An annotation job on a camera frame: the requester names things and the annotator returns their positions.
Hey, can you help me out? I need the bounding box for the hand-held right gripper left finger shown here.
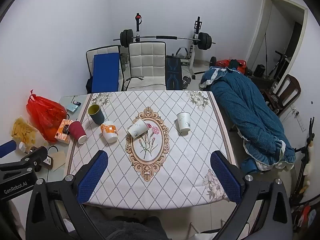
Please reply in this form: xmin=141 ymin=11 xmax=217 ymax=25
xmin=26 ymin=150 xmax=109 ymax=240

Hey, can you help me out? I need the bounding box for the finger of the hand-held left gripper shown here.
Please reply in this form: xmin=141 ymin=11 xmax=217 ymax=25
xmin=0 ymin=146 xmax=49 ymax=173
xmin=0 ymin=141 xmax=17 ymax=159

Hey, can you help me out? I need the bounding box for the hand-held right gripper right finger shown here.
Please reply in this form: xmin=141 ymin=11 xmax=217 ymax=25
xmin=210 ymin=151 xmax=293 ymax=240

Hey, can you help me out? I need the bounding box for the maroon paper cup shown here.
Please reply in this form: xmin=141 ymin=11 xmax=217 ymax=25
xmin=68 ymin=120 xmax=87 ymax=145

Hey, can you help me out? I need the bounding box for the orange and white cup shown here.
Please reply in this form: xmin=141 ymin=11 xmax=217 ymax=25
xmin=100 ymin=121 xmax=118 ymax=143

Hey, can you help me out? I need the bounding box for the dark green cup yellow inside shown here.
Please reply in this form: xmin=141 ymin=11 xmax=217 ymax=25
xmin=87 ymin=104 xmax=105 ymax=125

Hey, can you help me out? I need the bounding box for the white paper cup with print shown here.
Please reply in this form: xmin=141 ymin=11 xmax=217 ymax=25
xmin=177 ymin=112 xmax=191 ymax=133
xmin=127 ymin=119 xmax=150 ymax=138

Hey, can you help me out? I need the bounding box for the clear bag of yellow chips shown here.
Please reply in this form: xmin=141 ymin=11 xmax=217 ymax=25
xmin=11 ymin=116 xmax=37 ymax=146

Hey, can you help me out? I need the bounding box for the brown paper sheet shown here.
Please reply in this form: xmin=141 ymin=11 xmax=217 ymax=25
xmin=51 ymin=152 xmax=67 ymax=172

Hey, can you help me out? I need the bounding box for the orange tissue box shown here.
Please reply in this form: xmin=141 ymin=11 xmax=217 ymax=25
xmin=55 ymin=119 xmax=75 ymax=144

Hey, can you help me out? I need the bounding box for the red plastic bag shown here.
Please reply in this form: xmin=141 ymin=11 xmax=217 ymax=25
xmin=26 ymin=89 xmax=67 ymax=143

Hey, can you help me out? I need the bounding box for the white diamond floral tablecloth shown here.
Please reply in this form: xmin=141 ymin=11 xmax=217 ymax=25
xmin=64 ymin=90 xmax=233 ymax=211

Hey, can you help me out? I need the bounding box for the teal knitted blanket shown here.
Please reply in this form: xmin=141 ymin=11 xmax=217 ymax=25
xmin=199 ymin=66 xmax=296 ymax=173

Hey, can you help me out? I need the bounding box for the brown wooden chair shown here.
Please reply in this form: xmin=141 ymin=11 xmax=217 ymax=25
xmin=264 ymin=74 xmax=302 ymax=117

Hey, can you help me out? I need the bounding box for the blue folded mat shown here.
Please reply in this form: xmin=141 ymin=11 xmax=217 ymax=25
xmin=91 ymin=53 xmax=120 ymax=93

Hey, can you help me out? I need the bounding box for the black speaker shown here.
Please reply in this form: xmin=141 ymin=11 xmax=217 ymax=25
xmin=253 ymin=64 xmax=266 ymax=77

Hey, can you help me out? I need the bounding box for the black and blue bench pad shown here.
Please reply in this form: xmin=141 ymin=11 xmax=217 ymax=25
xmin=165 ymin=56 xmax=182 ymax=90

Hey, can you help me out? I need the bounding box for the black kick scooter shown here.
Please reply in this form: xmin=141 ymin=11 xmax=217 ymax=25
xmin=266 ymin=51 xmax=288 ymax=78

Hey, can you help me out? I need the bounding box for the white padded chair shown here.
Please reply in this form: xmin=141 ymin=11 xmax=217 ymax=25
xmin=124 ymin=41 xmax=167 ymax=92
xmin=86 ymin=45 xmax=123 ymax=92

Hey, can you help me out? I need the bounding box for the barbell on rack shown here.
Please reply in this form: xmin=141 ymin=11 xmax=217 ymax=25
xmin=135 ymin=13 xmax=203 ymax=79

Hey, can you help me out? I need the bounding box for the barbell with black plates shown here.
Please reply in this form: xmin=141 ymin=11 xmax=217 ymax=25
xmin=113 ymin=29 xmax=216 ymax=50

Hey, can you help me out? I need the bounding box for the black cable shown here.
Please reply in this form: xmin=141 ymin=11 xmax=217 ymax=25
xmin=124 ymin=76 xmax=146 ymax=92

